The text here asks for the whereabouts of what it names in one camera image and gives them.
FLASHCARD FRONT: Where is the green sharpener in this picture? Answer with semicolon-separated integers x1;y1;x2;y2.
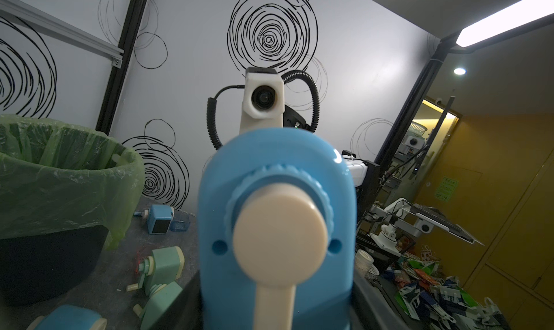
126;246;185;296
133;282;183;330

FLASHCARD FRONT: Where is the blue sharpener tray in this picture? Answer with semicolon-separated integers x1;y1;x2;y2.
170;211;190;233

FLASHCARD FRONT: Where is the green sharpener bottom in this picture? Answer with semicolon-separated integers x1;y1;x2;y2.
133;282;183;330

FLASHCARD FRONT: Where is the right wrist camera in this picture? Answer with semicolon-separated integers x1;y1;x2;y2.
239;67;285;135

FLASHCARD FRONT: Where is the blue sharpener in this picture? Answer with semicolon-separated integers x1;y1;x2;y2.
27;305;108;330
134;204;175;235
198;128;356;329

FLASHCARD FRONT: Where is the bin with green bag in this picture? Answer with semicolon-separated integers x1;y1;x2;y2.
1;115;145;306

